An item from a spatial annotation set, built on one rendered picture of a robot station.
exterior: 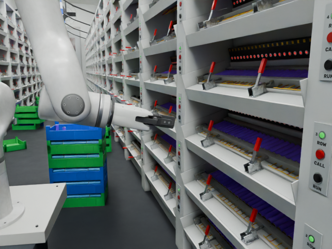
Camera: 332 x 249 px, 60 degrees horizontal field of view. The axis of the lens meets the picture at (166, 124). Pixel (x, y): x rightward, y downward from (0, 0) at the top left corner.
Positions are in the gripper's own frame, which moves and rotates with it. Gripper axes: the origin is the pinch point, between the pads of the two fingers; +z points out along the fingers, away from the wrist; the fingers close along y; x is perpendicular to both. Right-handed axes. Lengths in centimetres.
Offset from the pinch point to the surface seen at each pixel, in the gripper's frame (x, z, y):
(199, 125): -2.9, 23.8, -29.0
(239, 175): -9.9, 19.8, 9.5
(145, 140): -25, 24, -100
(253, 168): -6.7, 20.4, 13.3
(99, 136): -25, -6, -88
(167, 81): 12, 16, -57
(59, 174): -50, -24, -93
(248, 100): 9.8, 15.3, 12.2
